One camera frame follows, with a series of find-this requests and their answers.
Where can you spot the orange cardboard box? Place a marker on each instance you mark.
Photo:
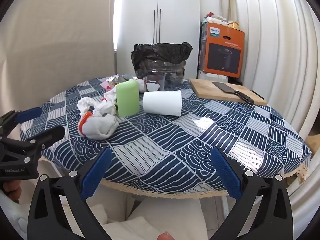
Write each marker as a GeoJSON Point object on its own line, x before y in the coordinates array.
{"type": "Point", "coordinates": [222, 55]}

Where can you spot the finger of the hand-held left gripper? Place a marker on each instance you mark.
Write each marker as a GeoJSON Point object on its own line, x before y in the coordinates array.
{"type": "Point", "coordinates": [30, 113]}
{"type": "Point", "coordinates": [50, 133]}

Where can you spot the white tissue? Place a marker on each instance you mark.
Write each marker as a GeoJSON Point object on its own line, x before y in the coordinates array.
{"type": "Point", "coordinates": [84, 105]}
{"type": "Point", "coordinates": [106, 107]}

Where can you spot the clear plastic cup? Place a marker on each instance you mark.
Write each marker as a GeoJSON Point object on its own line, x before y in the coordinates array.
{"type": "Point", "coordinates": [153, 86]}

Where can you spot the wooden cutting board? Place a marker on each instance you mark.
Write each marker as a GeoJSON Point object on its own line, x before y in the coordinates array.
{"type": "Point", "coordinates": [207, 87]}

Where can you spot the green plastic cup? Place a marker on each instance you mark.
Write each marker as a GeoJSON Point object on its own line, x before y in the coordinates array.
{"type": "Point", "coordinates": [127, 97]}

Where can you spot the person's left hand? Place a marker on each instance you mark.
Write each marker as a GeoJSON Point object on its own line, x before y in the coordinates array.
{"type": "Point", "coordinates": [10, 190]}

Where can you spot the pile of packets on box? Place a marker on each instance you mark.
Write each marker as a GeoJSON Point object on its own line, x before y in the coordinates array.
{"type": "Point", "coordinates": [217, 20]}

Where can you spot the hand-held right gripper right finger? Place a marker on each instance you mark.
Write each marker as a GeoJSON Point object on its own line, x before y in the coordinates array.
{"type": "Point", "coordinates": [225, 172]}

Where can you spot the white cushioned chair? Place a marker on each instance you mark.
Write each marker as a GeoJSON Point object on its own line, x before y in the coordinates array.
{"type": "Point", "coordinates": [162, 217]}

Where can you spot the black cleaver knife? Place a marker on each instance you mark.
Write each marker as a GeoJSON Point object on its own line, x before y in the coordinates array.
{"type": "Point", "coordinates": [223, 86]}

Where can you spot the person's right hand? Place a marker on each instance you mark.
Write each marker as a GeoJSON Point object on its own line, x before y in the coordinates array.
{"type": "Point", "coordinates": [165, 236]}

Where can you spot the trash bin with black bag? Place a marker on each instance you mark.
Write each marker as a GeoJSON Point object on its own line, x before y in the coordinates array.
{"type": "Point", "coordinates": [160, 55]}

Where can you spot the shiny snack wrapper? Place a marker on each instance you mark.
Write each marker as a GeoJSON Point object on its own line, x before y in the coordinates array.
{"type": "Point", "coordinates": [112, 81]}

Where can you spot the white curtain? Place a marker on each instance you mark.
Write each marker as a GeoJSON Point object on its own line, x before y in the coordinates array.
{"type": "Point", "coordinates": [270, 42]}

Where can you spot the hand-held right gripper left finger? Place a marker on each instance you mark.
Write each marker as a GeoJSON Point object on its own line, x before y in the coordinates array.
{"type": "Point", "coordinates": [97, 175]}

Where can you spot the blue patterned tablecloth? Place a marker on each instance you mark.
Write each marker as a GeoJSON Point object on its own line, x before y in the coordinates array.
{"type": "Point", "coordinates": [162, 142]}

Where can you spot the beige fabric backdrop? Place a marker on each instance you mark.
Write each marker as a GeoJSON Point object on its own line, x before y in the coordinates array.
{"type": "Point", "coordinates": [62, 42]}

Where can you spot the white wardrobe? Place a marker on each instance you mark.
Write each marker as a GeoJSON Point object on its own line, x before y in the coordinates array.
{"type": "Point", "coordinates": [140, 17]}

